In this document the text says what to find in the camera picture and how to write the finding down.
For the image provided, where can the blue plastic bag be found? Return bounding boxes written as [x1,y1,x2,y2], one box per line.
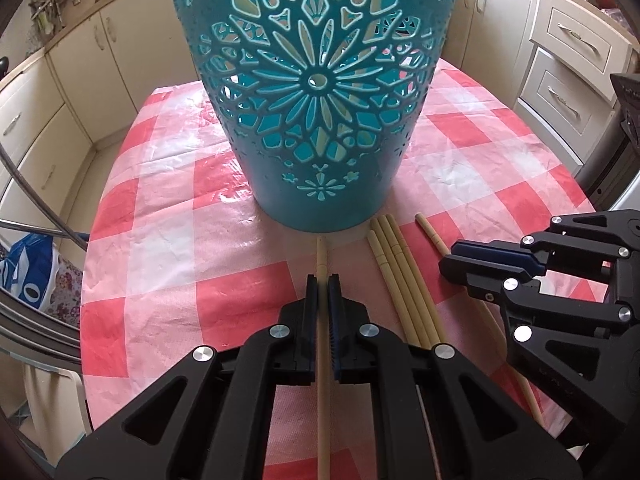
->
[0,232,59,312]

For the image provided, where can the wall utensil rack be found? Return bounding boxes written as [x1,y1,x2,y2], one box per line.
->
[27,0,103,36]

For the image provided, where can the teal perforated plastic basket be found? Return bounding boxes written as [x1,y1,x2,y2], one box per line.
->
[162,0,463,233]

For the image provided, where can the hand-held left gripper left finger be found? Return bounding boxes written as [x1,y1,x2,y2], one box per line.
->
[55,274,320,480]

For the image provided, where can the cream sink side cabinets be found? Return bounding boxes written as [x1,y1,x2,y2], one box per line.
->
[47,0,541,117]

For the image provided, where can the floral fabric bag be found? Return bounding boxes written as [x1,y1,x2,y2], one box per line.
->
[47,255,84,332]

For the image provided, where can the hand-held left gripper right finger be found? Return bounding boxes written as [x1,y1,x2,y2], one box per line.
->
[328,273,586,480]

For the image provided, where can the cream cabinet with drawers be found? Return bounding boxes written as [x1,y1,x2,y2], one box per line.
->
[515,0,640,167]

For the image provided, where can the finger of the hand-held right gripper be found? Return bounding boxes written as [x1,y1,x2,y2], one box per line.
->
[439,253,634,429]
[451,211,640,278]

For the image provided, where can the red white checked tablecloth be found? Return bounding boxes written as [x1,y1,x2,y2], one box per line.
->
[80,55,601,480]

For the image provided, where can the cream stove side cabinets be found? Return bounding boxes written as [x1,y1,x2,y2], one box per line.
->
[0,45,97,241]

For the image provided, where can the wooden chopstick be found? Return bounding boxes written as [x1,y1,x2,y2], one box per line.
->
[376,216,437,350]
[366,230,424,351]
[386,214,447,347]
[315,236,334,480]
[414,213,546,426]

